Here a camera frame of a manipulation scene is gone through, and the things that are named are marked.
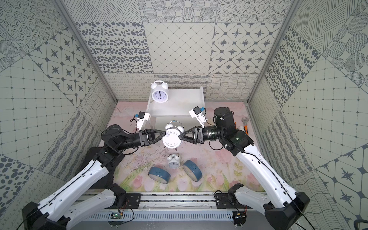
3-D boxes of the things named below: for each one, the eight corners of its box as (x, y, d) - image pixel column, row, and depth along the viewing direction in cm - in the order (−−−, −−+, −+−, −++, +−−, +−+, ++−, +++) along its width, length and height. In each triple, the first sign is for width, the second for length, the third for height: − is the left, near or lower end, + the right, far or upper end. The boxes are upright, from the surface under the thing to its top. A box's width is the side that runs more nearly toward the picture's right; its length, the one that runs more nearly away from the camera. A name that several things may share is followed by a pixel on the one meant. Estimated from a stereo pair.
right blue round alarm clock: (183, 171, 86) (182, 163, 77) (188, 165, 88) (188, 158, 79) (196, 184, 81) (197, 178, 72) (201, 179, 83) (203, 172, 74)
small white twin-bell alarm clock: (168, 168, 87) (166, 163, 80) (169, 159, 90) (167, 154, 83) (179, 168, 87) (179, 163, 80) (180, 159, 90) (179, 154, 83)
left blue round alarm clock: (151, 179, 83) (146, 173, 74) (154, 172, 85) (150, 165, 76) (168, 185, 80) (165, 180, 72) (171, 178, 83) (169, 172, 74)
